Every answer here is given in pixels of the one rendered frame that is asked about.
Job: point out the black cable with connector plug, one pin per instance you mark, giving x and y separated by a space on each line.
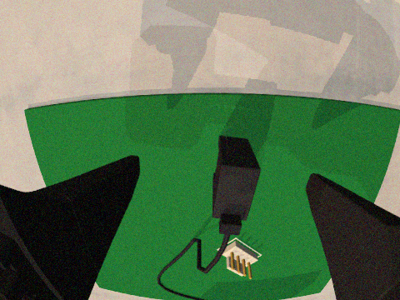
233 186

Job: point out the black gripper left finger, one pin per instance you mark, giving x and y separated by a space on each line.
65 230

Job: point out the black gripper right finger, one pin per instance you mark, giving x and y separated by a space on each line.
361 240

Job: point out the green circuit board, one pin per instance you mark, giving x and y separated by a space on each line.
278 253

